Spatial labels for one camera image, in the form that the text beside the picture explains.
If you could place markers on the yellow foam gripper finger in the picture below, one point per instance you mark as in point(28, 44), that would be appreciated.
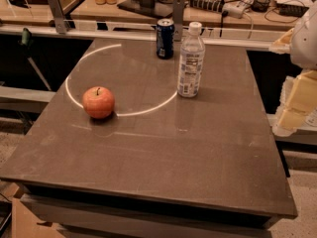
point(298, 99)
point(282, 45)

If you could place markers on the clear plastic water bottle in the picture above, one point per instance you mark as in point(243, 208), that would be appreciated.
point(192, 52)

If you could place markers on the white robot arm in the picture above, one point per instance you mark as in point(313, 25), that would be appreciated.
point(303, 46)

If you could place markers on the white power adapter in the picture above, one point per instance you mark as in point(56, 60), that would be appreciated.
point(236, 10)

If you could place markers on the black power strip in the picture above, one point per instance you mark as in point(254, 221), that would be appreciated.
point(207, 5)

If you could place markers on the blue soda can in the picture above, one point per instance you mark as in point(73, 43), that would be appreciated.
point(165, 31)

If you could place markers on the black monitor stand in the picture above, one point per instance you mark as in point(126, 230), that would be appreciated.
point(150, 8)

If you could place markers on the red apple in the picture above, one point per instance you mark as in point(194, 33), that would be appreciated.
point(98, 102)

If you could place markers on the centre metal bracket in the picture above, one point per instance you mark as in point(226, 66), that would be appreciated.
point(177, 17)

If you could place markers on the metal bracket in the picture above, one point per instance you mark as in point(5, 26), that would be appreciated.
point(177, 17)
point(61, 25)

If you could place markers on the left metal bracket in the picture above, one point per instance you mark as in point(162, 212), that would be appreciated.
point(61, 25)

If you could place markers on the green handled tool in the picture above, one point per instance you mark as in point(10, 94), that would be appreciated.
point(25, 43)

